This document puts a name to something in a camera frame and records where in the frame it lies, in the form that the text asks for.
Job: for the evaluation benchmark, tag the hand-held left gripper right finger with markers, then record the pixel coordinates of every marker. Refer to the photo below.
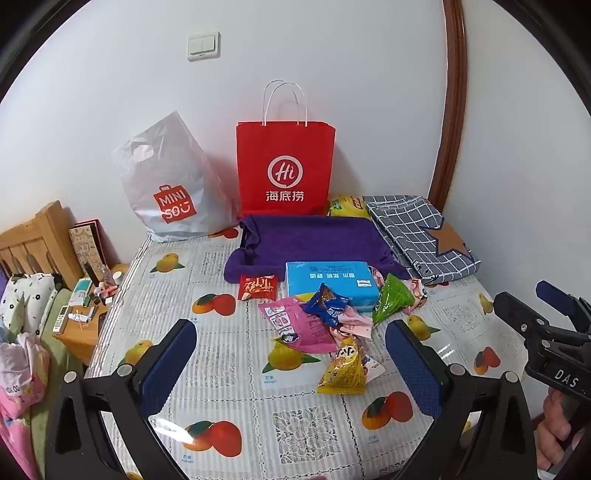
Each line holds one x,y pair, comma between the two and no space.
411,367

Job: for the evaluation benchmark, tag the fruit print tablecloth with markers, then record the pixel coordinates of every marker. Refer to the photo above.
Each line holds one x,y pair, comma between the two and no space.
221,369

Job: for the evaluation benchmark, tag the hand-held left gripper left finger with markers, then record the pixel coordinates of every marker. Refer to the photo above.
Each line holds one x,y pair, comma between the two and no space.
171,364

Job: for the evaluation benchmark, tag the light green bedsheet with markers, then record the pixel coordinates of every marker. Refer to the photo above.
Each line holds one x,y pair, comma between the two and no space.
55,360

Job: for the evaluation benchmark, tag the white light switch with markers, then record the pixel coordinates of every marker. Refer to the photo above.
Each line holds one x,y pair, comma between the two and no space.
203,45

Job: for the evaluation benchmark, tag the teal white small box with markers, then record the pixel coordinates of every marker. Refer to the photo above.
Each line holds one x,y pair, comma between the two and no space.
81,291

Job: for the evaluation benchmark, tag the pink panda snack packet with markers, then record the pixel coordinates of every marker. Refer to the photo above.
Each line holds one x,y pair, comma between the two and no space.
419,295

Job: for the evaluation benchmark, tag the purple cloth tray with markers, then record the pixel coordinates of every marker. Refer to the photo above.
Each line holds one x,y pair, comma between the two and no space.
314,240

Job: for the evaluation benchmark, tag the wooden door frame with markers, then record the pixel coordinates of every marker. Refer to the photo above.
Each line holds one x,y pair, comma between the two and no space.
450,115

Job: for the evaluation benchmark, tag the blue snack packet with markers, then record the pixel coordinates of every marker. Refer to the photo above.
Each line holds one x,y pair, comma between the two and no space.
325,304

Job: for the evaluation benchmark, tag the white remote control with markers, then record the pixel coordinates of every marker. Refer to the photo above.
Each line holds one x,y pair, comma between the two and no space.
61,318

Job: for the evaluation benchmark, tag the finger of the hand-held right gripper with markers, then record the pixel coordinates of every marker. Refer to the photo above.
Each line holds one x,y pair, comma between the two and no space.
551,291
517,311

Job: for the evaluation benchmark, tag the wooden nightstand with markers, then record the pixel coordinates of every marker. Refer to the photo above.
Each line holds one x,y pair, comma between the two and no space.
78,341

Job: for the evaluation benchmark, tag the patterned picture frame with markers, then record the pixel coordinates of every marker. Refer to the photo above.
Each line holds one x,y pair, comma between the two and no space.
87,249

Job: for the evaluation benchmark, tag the large yellow snack bag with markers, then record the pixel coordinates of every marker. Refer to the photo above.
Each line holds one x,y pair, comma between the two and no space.
346,206

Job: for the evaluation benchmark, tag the pink blanket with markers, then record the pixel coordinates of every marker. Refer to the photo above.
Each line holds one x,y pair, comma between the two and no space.
18,383

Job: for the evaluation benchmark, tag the small clear bottle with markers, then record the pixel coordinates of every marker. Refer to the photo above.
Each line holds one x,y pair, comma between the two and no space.
106,276

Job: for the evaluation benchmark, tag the white floral pillow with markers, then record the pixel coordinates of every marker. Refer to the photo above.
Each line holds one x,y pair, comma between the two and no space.
23,300

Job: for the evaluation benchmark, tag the grey checked fabric box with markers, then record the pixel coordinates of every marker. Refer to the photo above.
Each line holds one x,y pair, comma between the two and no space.
411,230

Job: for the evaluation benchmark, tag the red paper bag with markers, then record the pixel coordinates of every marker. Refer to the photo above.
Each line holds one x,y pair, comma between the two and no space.
286,147

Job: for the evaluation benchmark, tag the person's right hand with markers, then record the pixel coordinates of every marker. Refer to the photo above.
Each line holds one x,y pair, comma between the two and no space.
554,429

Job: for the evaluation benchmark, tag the light pink wrapper packet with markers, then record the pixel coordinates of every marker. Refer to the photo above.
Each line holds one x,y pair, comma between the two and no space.
358,323

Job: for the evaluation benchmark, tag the yellow triangular snack packet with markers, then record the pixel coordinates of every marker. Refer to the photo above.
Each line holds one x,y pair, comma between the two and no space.
344,369

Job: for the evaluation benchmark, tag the small white jar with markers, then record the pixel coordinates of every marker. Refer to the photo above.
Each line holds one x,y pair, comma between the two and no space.
118,277

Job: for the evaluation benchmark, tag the green triangular snack packet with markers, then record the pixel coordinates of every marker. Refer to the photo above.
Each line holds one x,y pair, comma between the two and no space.
390,300

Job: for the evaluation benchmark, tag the red snack packet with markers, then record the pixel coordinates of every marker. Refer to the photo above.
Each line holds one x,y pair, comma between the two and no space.
256,287

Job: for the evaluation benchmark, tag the white plastic shopping bag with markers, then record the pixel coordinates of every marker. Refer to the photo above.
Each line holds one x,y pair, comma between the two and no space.
175,175

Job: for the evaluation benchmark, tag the blue tissue pack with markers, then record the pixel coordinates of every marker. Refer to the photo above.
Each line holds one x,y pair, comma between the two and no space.
323,281

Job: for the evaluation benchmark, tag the wooden headboard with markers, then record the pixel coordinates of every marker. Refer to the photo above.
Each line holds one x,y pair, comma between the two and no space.
41,240

